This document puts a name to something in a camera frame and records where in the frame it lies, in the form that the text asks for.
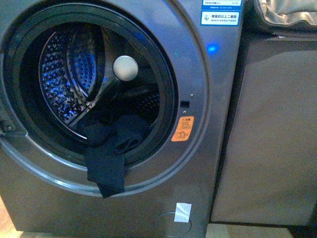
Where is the dark navy clothing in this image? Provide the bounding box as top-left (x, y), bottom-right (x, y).
top-left (83, 115), bottom-right (149, 198)

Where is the grey front-load washing machine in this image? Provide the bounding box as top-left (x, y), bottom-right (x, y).
top-left (0, 0), bottom-right (242, 238)

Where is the orange warning sticker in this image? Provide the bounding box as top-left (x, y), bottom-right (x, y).
top-left (171, 116), bottom-right (195, 142)

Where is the round grey drum hub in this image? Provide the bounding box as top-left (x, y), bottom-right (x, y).
top-left (112, 56), bottom-right (139, 82)

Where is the steel perforated washer drum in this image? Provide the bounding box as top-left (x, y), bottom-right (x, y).
top-left (39, 23), bottom-right (160, 136)

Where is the white tape label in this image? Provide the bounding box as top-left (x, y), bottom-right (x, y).
top-left (174, 202), bottom-right (192, 223)

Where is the blue white energy sticker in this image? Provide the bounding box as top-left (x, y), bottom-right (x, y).
top-left (201, 0), bottom-right (243, 26)

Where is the grey cabinet beside washer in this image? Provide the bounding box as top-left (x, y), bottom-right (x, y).
top-left (211, 34), bottom-right (317, 227)

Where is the black rubber door gasket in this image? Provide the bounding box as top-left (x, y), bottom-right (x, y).
top-left (3, 3), bottom-right (177, 165)

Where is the grey cloth on cabinet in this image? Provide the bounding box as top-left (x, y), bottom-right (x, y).
top-left (254, 0), bottom-right (317, 31)

